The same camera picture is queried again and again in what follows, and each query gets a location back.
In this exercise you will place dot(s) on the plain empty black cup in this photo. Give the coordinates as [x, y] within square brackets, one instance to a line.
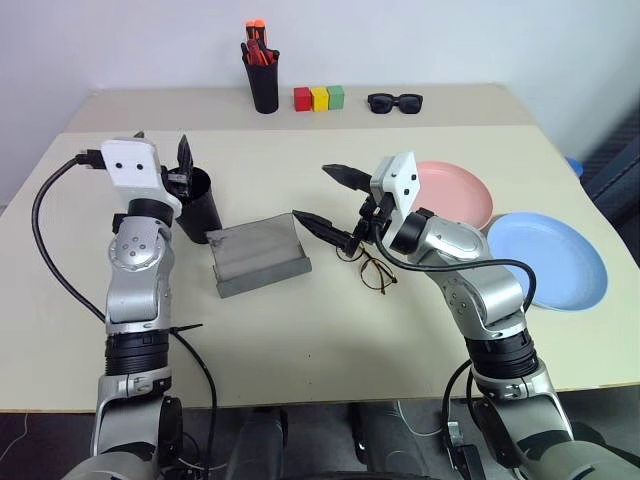
[202, 215]

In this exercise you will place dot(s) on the grey glasses case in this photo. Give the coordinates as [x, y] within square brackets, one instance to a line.
[257, 255]

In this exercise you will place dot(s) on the orange capped black marker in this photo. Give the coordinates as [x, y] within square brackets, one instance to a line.
[250, 29]
[260, 29]

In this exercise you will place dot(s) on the red wooden block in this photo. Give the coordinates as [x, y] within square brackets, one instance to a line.
[301, 99]

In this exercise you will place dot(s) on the green wooden block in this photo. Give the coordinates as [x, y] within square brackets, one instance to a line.
[336, 97]

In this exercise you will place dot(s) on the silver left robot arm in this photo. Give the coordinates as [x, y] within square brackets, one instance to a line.
[132, 290]

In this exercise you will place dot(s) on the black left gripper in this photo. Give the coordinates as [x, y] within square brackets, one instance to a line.
[177, 182]

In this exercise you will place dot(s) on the black zip tie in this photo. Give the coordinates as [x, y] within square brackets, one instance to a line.
[187, 328]

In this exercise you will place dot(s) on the black cup holding markers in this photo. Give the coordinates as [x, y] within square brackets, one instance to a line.
[264, 87]

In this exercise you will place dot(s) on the blue round object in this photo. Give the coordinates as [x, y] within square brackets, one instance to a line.
[575, 165]

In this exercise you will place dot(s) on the pink plate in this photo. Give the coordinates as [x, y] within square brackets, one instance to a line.
[457, 192]

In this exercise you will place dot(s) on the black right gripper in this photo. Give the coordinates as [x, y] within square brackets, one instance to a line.
[372, 215]

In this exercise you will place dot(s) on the orange markers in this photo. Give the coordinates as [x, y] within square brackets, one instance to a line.
[259, 56]

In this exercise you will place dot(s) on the black sunglasses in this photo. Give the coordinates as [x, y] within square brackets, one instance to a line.
[395, 103]

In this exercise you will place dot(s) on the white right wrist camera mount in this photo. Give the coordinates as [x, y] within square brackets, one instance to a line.
[402, 187]

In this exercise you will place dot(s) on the dark grey rounded shape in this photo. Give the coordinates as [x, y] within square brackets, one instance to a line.
[385, 445]
[257, 445]

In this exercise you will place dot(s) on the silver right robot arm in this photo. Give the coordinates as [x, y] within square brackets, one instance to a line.
[480, 285]

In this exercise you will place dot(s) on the yellow wooden block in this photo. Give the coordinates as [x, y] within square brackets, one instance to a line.
[320, 100]

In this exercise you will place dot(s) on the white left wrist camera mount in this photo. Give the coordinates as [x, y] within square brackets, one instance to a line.
[131, 170]

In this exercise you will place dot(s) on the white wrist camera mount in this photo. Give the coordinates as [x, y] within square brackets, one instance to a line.
[131, 170]
[402, 187]

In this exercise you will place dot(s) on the blue plate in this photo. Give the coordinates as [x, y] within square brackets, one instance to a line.
[555, 260]

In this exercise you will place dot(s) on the tortoiseshell eyeglasses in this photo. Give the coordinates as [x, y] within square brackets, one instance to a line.
[376, 274]

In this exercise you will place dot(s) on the dark chair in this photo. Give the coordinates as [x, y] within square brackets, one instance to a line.
[617, 175]

